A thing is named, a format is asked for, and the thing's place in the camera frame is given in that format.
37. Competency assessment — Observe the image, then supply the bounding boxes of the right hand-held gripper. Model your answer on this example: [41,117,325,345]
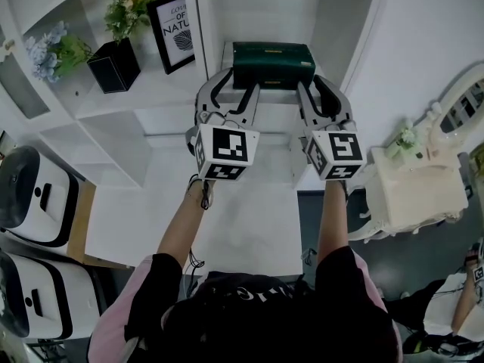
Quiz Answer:
[296,74,368,182]

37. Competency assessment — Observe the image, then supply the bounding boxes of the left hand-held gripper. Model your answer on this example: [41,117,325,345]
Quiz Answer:
[185,67,262,183]

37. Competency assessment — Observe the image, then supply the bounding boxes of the green pack of tissues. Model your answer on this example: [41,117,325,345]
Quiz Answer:
[231,41,317,91]

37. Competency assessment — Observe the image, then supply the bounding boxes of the white shelf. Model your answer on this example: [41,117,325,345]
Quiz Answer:
[0,0,391,193]

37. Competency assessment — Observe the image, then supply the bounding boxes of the person's right forearm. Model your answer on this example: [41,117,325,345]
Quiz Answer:
[316,179,351,266]

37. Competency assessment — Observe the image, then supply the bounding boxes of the person's left forearm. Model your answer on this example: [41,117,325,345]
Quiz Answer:
[156,175,216,276]

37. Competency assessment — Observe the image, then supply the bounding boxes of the black framed leaf picture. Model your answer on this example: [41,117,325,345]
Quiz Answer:
[146,0,197,76]

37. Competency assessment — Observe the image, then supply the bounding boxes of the small white flower plant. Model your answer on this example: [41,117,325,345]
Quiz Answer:
[389,118,425,161]

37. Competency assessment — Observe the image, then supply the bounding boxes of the black square vase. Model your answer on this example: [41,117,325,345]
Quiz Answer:
[86,37,142,95]

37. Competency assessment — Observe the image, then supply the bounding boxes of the cream vanity table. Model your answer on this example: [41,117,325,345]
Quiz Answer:
[346,144,470,244]

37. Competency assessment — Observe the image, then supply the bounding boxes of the cream framed mirror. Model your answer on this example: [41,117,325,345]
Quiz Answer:
[426,62,484,147]

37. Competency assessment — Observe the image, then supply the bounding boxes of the yellow artificial flowers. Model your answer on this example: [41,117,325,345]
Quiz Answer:
[94,0,183,45]

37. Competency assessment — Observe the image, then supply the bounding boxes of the blue artificial flowers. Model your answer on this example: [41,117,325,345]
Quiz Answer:
[23,20,95,85]

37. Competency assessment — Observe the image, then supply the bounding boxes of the person's black and pink shirt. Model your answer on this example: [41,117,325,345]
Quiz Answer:
[87,245,403,363]

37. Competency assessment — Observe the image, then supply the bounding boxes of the white and black appliance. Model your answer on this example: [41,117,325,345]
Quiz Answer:
[0,249,104,342]
[0,144,81,249]

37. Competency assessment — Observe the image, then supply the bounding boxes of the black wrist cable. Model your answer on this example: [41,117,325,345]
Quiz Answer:
[188,173,213,211]

